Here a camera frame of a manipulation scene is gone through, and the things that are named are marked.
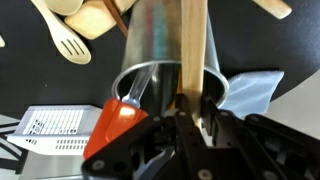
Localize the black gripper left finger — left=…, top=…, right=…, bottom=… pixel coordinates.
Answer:
left=81, top=94, right=216, bottom=180

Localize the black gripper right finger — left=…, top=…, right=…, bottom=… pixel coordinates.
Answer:
left=202, top=96, right=320, bottom=180

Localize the steel utensil container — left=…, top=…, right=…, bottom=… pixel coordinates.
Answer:
left=111, top=0, right=230, bottom=116

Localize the slotted wooden spatula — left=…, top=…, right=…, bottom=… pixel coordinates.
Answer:
left=30, top=0, right=92, bottom=66

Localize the blue cloth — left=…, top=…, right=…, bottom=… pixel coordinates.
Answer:
left=218, top=69, right=285, bottom=119

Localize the short wooden stick utensil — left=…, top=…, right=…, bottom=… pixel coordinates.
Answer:
left=251, top=0, right=293, bottom=20

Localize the white plastic basket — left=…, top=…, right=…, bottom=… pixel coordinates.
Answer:
left=6, top=104, right=105, bottom=157

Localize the wooden spoon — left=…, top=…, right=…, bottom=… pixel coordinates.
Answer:
left=64, top=0, right=138, bottom=41

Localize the round black table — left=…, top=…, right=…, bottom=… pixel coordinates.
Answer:
left=0, top=0, right=320, bottom=125

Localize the red spatula clear handle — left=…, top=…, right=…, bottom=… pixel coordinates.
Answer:
left=82, top=63, right=158, bottom=161

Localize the red handled thin utensil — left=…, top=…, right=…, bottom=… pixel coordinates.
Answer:
left=102, top=0, right=130, bottom=38

